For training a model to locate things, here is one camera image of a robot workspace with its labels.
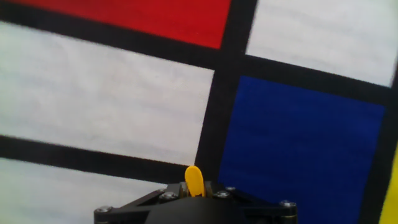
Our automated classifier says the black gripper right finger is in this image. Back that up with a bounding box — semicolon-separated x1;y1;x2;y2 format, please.
205;182;298;224

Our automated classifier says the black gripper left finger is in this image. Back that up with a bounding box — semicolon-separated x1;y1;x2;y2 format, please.
94;182;189;224

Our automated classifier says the yellow bubble ring wand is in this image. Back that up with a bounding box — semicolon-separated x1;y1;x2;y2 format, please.
184;166;206;198

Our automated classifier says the colour block patterned cloth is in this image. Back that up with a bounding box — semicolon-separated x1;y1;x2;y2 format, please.
0;0;398;224

